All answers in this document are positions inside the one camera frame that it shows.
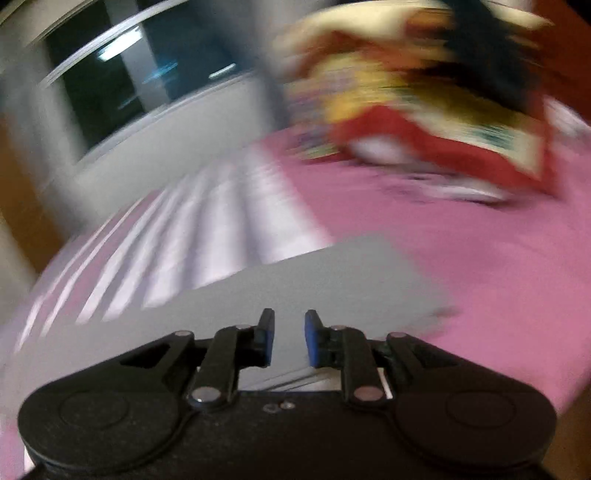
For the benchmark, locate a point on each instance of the dark glass window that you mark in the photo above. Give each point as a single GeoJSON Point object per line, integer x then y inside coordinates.
{"type": "Point", "coordinates": [114, 62]}

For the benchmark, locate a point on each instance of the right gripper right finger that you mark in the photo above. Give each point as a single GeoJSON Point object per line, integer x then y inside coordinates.
{"type": "Point", "coordinates": [347, 350]}

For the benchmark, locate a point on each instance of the pink grey striped bedsheet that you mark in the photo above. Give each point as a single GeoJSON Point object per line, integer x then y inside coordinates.
{"type": "Point", "coordinates": [518, 275]}

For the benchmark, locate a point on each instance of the colourful folded blanket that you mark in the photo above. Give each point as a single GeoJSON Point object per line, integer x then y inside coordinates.
{"type": "Point", "coordinates": [449, 88]}

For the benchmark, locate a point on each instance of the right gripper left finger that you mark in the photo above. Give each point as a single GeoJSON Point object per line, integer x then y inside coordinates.
{"type": "Point", "coordinates": [221, 359]}

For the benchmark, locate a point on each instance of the brown wooden door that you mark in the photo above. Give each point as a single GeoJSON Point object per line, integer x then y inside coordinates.
{"type": "Point", "coordinates": [29, 222]}

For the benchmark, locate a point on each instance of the grey fleece pants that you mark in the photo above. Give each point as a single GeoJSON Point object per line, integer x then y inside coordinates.
{"type": "Point", "coordinates": [363, 282]}

